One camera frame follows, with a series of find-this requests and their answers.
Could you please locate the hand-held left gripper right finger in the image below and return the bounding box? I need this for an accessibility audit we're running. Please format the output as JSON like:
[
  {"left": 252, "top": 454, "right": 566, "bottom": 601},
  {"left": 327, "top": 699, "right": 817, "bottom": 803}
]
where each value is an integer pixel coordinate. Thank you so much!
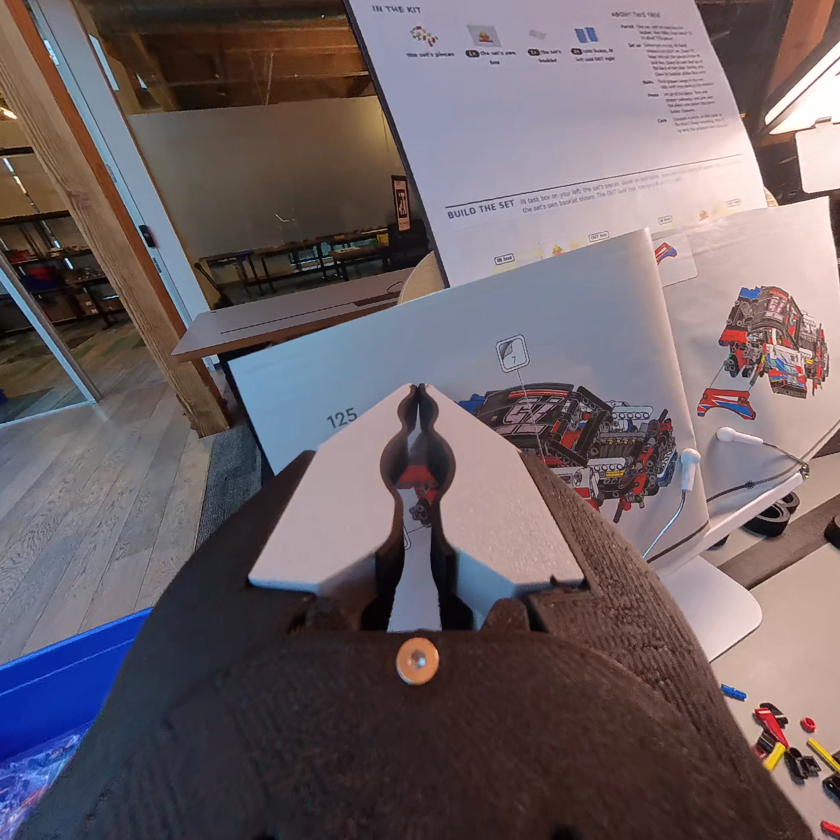
[{"left": 423, "top": 382, "right": 586, "bottom": 632}]

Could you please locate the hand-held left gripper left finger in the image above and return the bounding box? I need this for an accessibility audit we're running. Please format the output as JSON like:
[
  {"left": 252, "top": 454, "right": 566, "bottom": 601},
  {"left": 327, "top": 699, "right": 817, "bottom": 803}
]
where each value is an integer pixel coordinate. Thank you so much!
[{"left": 248, "top": 382, "right": 421, "bottom": 631}]

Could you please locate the lego instruction booklet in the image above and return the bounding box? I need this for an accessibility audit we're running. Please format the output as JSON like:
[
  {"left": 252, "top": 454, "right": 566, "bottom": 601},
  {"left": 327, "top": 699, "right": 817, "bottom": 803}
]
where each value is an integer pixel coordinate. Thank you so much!
[{"left": 226, "top": 197, "right": 840, "bottom": 578}]

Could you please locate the grey floor rug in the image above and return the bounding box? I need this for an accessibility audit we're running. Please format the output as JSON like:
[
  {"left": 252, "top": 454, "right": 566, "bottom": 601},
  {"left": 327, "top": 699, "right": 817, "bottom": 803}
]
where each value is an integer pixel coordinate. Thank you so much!
[{"left": 196, "top": 420, "right": 263, "bottom": 549}]

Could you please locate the grey wood-edged desk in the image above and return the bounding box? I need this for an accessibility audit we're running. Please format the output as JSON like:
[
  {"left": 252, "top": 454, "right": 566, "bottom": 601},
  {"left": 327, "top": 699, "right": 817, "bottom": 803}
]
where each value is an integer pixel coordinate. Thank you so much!
[{"left": 172, "top": 268, "right": 421, "bottom": 363}]

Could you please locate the white book stand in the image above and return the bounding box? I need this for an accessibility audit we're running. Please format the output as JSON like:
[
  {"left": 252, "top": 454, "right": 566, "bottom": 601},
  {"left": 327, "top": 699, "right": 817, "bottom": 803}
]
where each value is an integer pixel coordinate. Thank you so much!
[{"left": 650, "top": 469, "right": 808, "bottom": 662}]

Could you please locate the pale round chair back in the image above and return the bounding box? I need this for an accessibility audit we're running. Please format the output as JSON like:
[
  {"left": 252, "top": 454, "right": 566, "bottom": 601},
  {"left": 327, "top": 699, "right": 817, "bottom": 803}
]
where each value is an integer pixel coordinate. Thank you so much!
[{"left": 397, "top": 251, "right": 448, "bottom": 305}]

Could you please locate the row of dark tables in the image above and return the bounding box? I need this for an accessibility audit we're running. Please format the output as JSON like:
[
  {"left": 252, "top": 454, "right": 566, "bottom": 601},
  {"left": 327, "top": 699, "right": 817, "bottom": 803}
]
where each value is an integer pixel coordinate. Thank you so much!
[{"left": 197, "top": 226, "right": 392, "bottom": 298}]

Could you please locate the blue parts bin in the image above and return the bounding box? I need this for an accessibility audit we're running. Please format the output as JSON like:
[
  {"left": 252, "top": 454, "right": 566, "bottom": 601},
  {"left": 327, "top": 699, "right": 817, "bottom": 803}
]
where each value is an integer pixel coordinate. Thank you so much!
[{"left": 0, "top": 607, "right": 153, "bottom": 805}]

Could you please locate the pile of small colourful pieces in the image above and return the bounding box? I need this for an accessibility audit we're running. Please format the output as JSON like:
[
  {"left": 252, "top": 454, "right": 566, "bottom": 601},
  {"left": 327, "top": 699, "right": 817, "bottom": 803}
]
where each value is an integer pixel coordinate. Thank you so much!
[{"left": 721, "top": 682, "right": 840, "bottom": 840}]

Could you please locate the white printed task sheet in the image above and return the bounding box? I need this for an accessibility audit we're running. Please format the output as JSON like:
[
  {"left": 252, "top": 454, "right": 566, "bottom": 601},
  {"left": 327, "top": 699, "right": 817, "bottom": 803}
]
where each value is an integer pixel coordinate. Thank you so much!
[{"left": 343, "top": 0, "right": 770, "bottom": 288}]

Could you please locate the wooden support post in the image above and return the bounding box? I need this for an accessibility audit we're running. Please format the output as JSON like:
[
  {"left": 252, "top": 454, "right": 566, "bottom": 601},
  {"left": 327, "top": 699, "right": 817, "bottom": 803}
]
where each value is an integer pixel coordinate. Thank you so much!
[{"left": 0, "top": 0, "right": 231, "bottom": 438}]

